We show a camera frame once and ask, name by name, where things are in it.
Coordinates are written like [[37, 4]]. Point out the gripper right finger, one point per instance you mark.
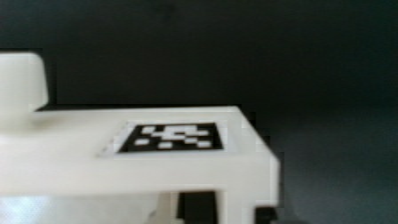
[[266, 215]]

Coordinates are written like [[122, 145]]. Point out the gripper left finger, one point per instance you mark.
[[189, 209]]

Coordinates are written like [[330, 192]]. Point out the white front drawer tray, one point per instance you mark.
[[95, 162]]

